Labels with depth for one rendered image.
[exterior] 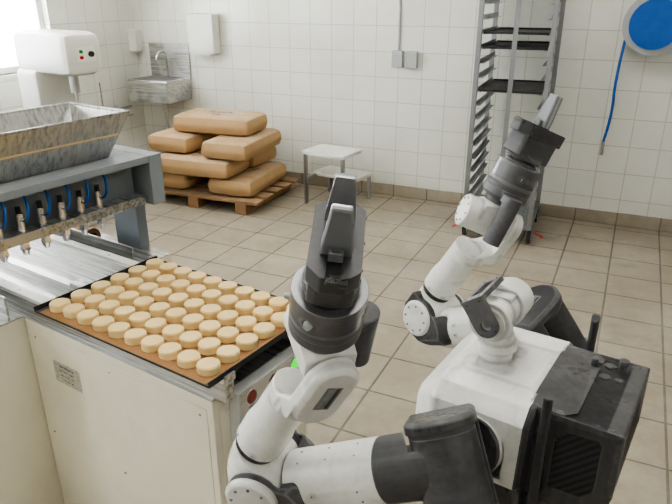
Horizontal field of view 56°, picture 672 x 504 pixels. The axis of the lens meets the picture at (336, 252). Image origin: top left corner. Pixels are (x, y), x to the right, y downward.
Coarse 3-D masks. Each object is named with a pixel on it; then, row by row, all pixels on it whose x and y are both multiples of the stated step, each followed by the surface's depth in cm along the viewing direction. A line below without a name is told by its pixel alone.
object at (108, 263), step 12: (36, 240) 210; (60, 240) 203; (48, 252) 208; (60, 252) 204; (72, 252) 200; (84, 252) 196; (96, 252) 194; (108, 252) 194; (84, 264) 198; (96, 264) 195; (108, 264) 191; (120, 264) 187; (132, 264) 185
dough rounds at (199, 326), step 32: (96, 288) 166; (128, 288) 168; (160, 288) 165; (192, 288) 165; (224, 288) 165; (64, 320) 153; (96, 320) 149; (128, 320) 153; (160, 320) 149; (192, 320) 149; (224, 320) 150; (256, 320) 149; (160, 352) 136; (192, 352) 136; (224, 352) 136
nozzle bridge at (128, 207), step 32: (96, 160) 187; (128, 160) 187; (160, 160) 196; (0, 192) 157; (32, 192) 163; (64, 192) 180; (128, 192) 199; (160, 192) 199; (32, 224) 174; (64, 224) 177; (128, 224) 210
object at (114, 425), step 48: (48, 336) 164; (48, 384) 173; (96, 384) 158; (144, 384) 145; (96, 432) 166; (144, 432) 152; (192, 432) 141; (96, 480) 175; (144, 480) 160; (192, 480) 147
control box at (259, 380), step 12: (288, 348) 153; (276, 360) 148; (288, 360) 149; (264, 372) 143; (240, 384) 139; (252, 384) 139; (264, 384) 143; (240, 396) 136; (240, 408) 137; (240, 420) 138
